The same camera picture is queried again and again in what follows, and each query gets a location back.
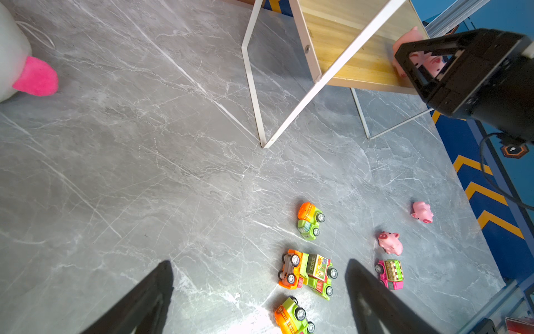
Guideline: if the green toy truck middle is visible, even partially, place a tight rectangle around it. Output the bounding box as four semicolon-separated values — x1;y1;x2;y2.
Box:
306;254;338;301

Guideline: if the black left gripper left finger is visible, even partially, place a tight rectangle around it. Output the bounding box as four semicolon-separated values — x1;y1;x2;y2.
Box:
84;260;174;333

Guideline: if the plush doll pink white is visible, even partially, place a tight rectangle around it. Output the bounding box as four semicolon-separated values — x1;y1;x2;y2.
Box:
1;6;59;101

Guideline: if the red white box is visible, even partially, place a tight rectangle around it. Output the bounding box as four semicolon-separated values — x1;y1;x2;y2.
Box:
505;317;534;334

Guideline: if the orange toy truck middle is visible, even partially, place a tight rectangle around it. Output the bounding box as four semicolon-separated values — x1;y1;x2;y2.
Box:
278;250;310;289

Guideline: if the white shelf frame with wood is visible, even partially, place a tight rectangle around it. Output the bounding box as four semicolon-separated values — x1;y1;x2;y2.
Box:
241;1;428;148

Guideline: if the pink toy truck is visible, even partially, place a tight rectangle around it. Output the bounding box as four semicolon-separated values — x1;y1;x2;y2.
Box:
375;260;404;291

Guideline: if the green orange toy truck top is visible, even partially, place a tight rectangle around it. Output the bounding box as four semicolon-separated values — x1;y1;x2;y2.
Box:
297;202;325;241

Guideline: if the pink toy pig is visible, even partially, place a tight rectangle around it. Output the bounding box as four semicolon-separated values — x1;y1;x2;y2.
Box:
392;26;425;78
410;51;446;77
378;231;403;256

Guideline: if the orange green toy truck bottom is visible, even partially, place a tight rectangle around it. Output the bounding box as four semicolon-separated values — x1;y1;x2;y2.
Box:
274;296;316;334

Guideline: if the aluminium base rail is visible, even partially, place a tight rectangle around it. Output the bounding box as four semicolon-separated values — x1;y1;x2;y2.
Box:
458;274;533;333

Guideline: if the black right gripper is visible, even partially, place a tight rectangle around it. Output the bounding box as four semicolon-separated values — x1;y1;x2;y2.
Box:
394;29;533;142

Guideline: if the aluminium corner post right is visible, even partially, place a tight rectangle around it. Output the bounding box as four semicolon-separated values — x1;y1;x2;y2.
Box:
425;0;490;38

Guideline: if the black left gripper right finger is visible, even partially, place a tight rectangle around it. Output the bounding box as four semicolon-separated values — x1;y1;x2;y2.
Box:
345;259;437;333

